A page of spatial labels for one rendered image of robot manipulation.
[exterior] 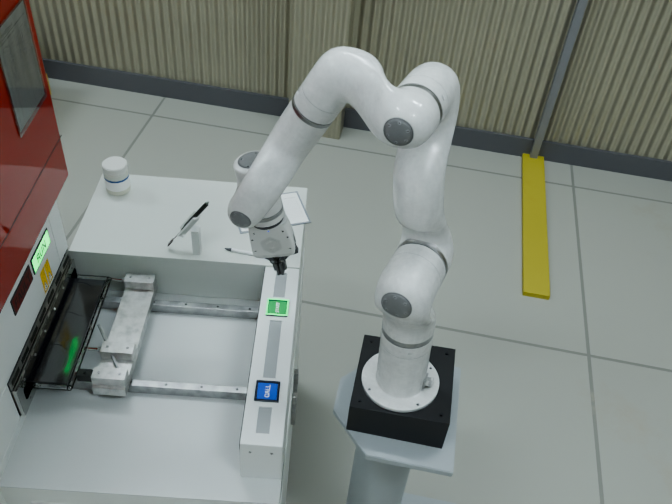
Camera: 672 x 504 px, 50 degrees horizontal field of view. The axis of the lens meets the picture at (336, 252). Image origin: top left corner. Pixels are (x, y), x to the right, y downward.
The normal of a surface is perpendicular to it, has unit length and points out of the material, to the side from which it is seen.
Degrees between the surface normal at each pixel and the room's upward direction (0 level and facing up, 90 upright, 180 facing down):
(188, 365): 0
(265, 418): 0
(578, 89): 90
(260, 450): 90
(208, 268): 90
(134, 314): 0
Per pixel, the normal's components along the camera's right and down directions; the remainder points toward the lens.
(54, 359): 0.07, -0.72
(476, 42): -0.18, 0.66
